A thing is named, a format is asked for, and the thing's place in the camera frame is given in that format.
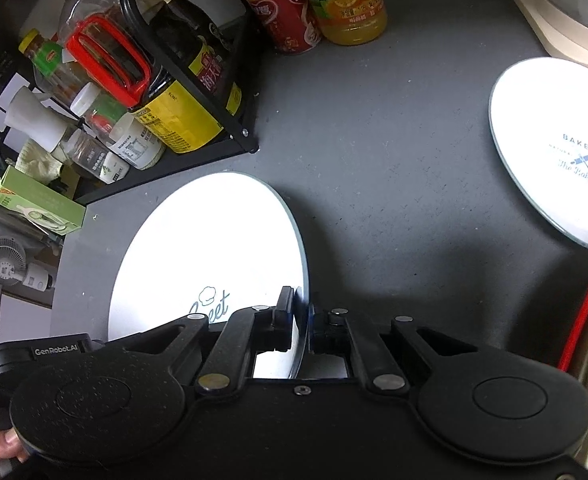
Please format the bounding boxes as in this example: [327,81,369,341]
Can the dark sauce bottle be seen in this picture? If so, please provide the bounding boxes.
[139,0,242,121]

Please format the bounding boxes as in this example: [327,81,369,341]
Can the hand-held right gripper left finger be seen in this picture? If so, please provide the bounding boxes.
[118,285,305,397]

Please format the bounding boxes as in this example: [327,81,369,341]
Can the small white jar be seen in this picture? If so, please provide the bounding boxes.
[110,112,165,170]

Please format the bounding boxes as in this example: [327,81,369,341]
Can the orange juice bottle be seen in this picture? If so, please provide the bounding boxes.
[294,0,389,46]

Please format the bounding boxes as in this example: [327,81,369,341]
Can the white plate chef hat print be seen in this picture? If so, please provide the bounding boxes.
[108,171,309,378]

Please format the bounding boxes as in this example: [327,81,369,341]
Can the dark jug with red handle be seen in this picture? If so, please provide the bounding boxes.
[65,14,225,155]

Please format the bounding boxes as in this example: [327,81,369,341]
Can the small white fan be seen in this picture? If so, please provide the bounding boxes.
[0,236,56,291]

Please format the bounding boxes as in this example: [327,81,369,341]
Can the red and black bowl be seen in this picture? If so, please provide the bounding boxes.
[558,254,588,373]

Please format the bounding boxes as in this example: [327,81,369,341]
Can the clear bottle with gold cap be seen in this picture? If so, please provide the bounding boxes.
[49,0,125,46]

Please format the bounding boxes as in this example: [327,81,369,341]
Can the person's left hand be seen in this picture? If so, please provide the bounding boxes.
[0,420,31,471]

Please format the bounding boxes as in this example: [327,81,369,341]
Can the black metal rack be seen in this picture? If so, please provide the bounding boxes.
[0,0,259,206]

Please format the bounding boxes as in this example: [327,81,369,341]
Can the small clear spice jar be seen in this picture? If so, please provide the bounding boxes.
[63,129,130,184]

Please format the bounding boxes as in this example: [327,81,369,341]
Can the white spout bottle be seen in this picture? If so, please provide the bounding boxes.
[4,85,72,153]

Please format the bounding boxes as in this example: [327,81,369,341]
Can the green cardboard box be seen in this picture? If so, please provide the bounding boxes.
[0,165,87,236]

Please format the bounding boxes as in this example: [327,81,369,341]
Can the green label bottle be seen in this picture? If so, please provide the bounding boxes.
[18,29,92,108]

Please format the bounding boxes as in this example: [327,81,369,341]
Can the red drink can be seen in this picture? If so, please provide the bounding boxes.
[244,0,323,56]

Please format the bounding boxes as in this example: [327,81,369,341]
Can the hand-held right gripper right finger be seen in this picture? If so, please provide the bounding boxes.
[308,307,477,397]

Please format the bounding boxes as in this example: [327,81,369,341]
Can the white cap red label jar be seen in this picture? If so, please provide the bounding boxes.
[70,82,130,136]

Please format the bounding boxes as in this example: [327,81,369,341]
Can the cream kettle base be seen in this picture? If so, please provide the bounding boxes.
[514,0,588,81]

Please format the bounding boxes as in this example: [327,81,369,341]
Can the crumpled pale cloth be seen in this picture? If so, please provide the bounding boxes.
[15,139,66,186]

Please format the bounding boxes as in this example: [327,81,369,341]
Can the white plate blue emblem print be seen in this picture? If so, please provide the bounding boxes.
[488,56,588,251]

